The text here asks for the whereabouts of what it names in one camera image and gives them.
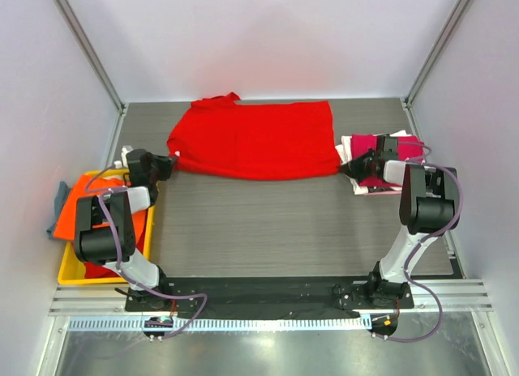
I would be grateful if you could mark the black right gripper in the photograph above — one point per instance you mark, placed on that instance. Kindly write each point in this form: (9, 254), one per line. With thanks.
(361, 166)

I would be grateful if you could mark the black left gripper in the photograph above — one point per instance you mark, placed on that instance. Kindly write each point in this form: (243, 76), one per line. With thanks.
(166, 163)

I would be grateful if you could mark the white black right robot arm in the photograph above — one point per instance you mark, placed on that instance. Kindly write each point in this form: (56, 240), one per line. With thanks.
(430, 205)

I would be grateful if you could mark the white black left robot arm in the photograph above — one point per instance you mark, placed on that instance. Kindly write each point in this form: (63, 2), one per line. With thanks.
(104, 230)

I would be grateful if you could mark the folded black patterned t-shirt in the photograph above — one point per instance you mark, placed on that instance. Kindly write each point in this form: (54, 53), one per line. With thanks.
(374, 187)

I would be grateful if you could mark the folded pink t-shirt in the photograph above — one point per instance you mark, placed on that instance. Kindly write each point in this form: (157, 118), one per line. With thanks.
(383, 191)

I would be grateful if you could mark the folded magenta t-shirt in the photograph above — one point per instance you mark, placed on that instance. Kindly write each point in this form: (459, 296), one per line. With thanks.
(409, 146)

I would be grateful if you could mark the orange t-shirt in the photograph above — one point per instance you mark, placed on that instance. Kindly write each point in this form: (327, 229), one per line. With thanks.
(65, 224)

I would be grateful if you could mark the grey t-shirt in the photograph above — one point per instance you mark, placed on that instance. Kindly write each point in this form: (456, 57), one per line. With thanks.
(60, 199)

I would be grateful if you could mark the dark red t-shirt in bin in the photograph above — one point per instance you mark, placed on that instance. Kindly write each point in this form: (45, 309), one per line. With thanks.
(97, 272)

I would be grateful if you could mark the yellow plastic bin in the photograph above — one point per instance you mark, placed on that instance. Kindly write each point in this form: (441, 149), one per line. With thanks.
(71, 271)

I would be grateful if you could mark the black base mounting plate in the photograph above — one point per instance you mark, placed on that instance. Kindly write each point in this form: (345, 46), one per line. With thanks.
(297, 298)

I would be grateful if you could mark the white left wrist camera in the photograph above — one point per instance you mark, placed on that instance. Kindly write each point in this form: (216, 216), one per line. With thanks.
(122, 163)

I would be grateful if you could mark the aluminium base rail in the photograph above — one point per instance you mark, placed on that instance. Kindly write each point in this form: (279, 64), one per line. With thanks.
(102, 299)

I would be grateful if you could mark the white slotted cable duct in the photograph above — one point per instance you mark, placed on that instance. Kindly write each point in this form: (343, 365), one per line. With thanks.
(163, 324)

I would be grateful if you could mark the left aluminium frame post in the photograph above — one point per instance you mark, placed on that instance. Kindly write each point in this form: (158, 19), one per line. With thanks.
(90, 53)

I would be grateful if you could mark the aluminium frame post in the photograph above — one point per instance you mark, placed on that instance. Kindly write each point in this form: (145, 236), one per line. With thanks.
(446, 34)
(90, 53)

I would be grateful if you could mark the right aluminium frame post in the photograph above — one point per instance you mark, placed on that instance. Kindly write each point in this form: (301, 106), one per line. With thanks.
(446, 34)

